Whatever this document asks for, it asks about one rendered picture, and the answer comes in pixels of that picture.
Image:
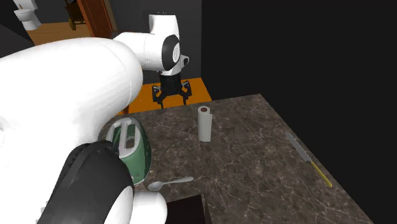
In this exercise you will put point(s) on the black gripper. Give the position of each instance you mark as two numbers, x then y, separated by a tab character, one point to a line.
170	84

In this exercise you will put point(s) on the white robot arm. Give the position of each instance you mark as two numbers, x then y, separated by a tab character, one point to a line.
62	93

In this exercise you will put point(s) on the white paper towel roll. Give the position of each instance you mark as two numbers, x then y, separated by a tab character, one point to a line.
204	127

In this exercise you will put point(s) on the silver spoon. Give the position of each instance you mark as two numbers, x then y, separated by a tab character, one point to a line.
156	185

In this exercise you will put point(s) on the brown wooden door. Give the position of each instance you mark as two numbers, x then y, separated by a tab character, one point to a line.
97	17

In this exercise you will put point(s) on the white toilet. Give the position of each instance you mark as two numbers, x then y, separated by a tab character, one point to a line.
28	17

